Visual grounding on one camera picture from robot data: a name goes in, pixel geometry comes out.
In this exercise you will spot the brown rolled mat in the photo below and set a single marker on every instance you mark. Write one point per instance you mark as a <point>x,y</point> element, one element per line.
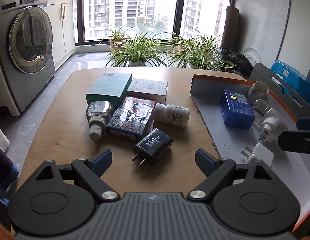
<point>231,27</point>

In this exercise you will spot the spider plant front left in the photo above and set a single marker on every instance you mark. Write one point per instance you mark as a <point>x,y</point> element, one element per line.
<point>138,51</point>

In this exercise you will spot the blue plastic stool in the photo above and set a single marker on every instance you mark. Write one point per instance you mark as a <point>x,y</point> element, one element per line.
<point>293,78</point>

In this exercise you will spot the white power adapter box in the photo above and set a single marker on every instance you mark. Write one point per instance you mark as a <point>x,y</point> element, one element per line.
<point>148,89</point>

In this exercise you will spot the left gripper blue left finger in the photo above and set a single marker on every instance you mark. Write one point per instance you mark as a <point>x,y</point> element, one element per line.
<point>101,162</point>

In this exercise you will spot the blue plastic case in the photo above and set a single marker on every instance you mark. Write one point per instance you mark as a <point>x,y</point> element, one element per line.
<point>236,110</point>

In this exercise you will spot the spider plant front right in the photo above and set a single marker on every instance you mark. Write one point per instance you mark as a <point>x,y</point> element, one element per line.
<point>199,52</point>

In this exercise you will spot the white oval plug-in socket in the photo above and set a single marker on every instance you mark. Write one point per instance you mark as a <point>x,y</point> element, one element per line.
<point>258,91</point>

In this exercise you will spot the spider plant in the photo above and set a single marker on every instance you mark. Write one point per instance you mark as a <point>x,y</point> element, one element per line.
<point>117,38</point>
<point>138,51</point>
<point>199,52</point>

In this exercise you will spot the teal cardboard box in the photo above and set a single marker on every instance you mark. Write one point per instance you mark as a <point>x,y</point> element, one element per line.
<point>110,86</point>

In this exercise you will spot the grey washing machine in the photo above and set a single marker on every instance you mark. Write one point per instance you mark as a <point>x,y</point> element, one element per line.
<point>26,62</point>

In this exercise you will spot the spider plant back left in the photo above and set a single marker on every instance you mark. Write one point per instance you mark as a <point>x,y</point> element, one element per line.
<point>117,38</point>

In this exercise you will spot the white square charger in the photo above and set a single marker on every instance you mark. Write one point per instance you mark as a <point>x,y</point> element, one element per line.
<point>258,152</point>

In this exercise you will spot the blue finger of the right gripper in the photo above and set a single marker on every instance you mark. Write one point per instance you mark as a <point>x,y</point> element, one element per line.
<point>303,124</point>
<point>295,141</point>

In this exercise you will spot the white fan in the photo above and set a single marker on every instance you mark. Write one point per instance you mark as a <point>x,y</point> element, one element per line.
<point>252,55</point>

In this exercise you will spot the colourful card box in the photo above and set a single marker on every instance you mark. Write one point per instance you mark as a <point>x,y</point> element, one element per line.
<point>132,119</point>

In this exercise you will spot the grey folding board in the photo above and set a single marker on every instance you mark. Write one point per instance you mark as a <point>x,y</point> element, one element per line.
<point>291,99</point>

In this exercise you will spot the white pill bottle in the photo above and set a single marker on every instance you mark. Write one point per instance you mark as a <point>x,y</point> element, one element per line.
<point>171,114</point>

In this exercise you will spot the black bag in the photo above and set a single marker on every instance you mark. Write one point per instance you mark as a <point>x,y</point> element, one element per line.
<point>242,65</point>

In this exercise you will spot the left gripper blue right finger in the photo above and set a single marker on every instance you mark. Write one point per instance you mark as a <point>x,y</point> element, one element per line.
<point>207,163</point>

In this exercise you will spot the cream cabinet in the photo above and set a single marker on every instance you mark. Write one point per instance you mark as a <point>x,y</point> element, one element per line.
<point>60,13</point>

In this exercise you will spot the black power adapter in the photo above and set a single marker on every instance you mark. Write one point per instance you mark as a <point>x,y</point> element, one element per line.
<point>152,147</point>

